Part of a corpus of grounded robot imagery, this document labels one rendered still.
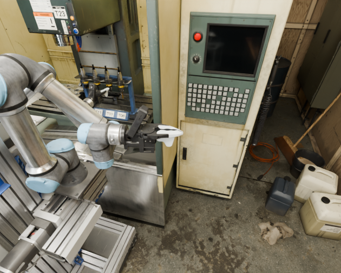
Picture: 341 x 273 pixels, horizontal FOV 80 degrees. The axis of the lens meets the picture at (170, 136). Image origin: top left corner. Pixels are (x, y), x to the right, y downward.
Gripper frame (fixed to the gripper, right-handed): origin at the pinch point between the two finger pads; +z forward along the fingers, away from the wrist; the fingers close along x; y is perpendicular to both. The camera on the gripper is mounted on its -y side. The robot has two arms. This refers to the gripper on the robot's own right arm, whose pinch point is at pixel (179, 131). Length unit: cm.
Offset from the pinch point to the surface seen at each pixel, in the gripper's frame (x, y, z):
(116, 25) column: -162, -26, -64
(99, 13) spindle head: -122, -36, -66
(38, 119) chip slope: -132, 64, -154
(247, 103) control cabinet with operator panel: -69, 15, 46
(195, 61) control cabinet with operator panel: -72, -10, 9
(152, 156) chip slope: -71, 63, -21
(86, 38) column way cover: -166, -14, -98
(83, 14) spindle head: -101, -35, -70
